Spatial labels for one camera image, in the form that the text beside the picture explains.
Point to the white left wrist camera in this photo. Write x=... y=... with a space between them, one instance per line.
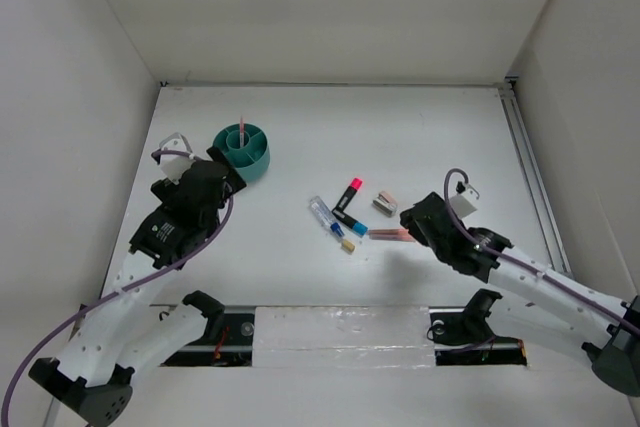
x=174 y=156

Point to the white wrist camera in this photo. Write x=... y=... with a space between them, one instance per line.
x=174 y=156
x=465 y=201

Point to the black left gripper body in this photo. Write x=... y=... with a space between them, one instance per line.
x=167 y=190

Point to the small yellow eraser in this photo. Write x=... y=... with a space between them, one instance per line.
x=348 y=246

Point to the clear glue bottle blue cap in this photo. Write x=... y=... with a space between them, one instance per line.
x=326 y=218

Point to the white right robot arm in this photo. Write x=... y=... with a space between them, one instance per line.
x=526 y=300

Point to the teal round desk organizer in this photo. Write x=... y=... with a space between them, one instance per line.
x=251 y=157

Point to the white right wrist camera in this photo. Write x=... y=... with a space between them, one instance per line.
x=465 y=201

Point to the black marker blue cap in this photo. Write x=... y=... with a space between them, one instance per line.
x=350 y=222

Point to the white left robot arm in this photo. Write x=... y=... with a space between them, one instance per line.
x=96 y=372

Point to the black marker pink cap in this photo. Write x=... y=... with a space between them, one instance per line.
x=348 y=195

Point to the pink highlighter clear cap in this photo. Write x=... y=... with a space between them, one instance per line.
x=394 y=235

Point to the aluminium side rail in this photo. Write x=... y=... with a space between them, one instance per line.
x=533 y=179

